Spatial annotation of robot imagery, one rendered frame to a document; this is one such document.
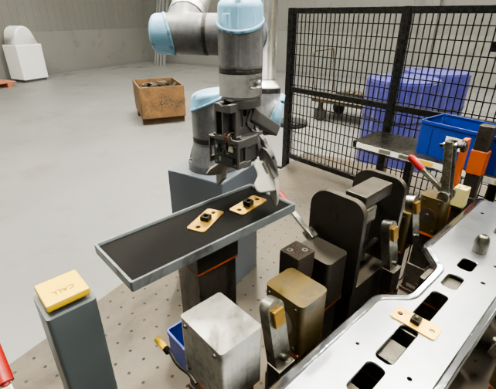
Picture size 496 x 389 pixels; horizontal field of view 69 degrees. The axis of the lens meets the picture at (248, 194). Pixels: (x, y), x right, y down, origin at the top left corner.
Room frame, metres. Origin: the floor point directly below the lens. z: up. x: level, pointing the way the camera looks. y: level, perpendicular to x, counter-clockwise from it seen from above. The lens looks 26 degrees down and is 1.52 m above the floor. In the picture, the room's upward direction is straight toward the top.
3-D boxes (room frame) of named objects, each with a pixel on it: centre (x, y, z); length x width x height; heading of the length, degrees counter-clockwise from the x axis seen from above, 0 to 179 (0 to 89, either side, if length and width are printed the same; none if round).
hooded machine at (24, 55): (9.65, 5.55, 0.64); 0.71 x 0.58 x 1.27; 149
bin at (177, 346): (0.69, 0.14, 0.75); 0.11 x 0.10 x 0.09; 133
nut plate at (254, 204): (0.67, 0.00, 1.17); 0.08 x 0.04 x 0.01; 142
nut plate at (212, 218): (0.61, 0.08, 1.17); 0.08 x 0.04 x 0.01; 157
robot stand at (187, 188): (1.05, 0.11, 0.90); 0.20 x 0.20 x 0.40; 59
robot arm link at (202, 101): (1.04, 0.10, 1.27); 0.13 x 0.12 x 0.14; 84
